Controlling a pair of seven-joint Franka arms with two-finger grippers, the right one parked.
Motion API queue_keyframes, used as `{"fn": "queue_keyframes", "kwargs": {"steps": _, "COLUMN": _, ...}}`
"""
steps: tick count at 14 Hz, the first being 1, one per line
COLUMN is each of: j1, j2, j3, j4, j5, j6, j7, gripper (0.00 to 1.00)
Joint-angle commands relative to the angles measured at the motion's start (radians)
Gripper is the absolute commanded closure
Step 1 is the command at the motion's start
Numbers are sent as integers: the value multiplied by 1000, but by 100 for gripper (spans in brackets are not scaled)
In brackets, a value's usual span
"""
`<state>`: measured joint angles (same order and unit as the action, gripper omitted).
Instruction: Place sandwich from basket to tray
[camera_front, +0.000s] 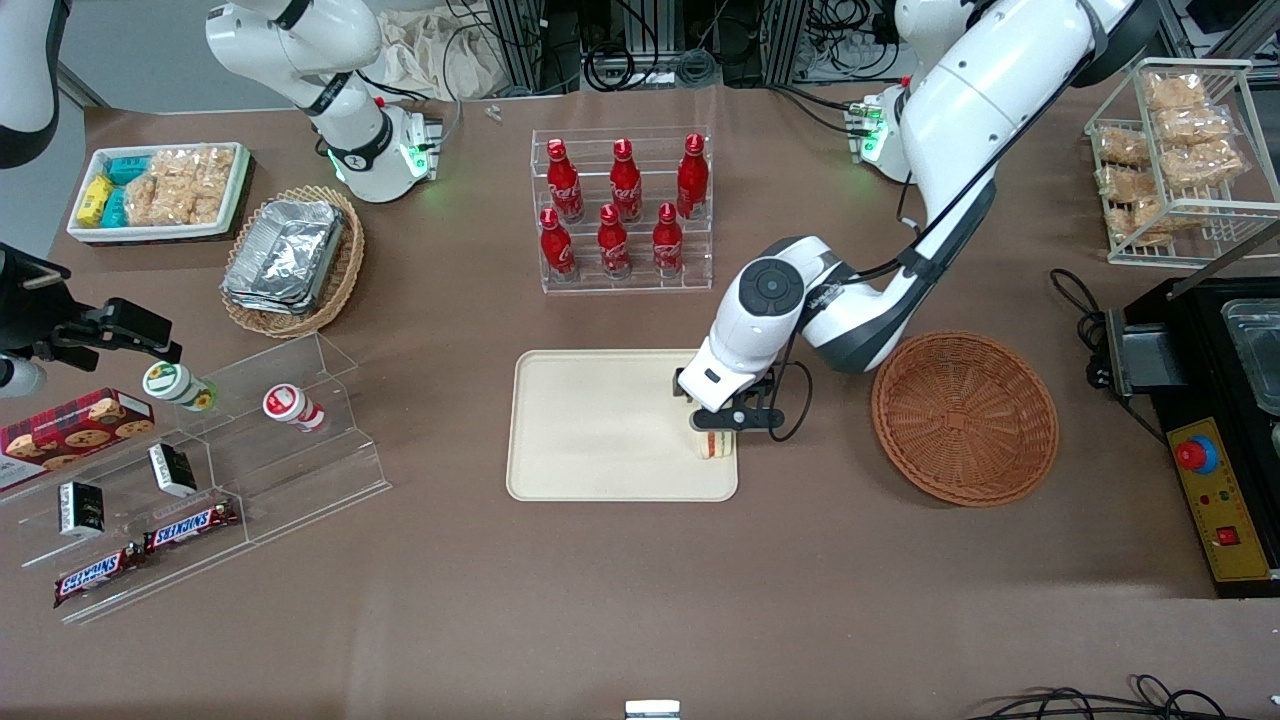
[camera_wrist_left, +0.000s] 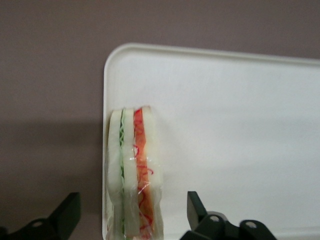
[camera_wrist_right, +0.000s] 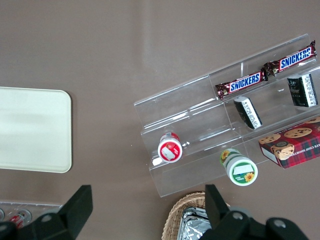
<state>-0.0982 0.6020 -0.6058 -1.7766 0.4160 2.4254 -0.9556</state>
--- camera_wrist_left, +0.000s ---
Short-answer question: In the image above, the triangle sandwich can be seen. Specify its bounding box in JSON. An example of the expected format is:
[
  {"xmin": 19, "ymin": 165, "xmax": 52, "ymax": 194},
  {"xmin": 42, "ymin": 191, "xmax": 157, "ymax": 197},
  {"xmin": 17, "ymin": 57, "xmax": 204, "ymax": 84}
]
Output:
[{"xmin": 105, "ymin": 105, "xmax": 165, "ymax": 240}]

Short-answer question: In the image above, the beige plastic tray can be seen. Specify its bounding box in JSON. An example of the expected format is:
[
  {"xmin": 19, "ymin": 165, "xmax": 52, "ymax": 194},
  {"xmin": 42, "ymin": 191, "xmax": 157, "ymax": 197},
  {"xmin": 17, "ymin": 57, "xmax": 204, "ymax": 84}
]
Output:
[{"xmin": 100, "ymin": 42, "xmax": 320, "ymax": 240}]

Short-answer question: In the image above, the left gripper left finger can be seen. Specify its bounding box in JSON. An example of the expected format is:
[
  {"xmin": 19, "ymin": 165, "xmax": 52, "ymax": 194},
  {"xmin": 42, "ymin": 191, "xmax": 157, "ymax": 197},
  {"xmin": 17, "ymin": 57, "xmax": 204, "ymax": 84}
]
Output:
[{"xmin": 0, "ymin": 191, "xmax": 82, "ymax": 240}]

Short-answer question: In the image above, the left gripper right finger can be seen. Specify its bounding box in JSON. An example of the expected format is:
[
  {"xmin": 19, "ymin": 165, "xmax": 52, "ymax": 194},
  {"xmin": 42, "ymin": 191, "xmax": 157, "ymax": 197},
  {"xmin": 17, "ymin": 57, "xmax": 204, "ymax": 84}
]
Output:
[{"xmin": 179, "ymin": 191, "xmax": 276, "ymax": 240}]

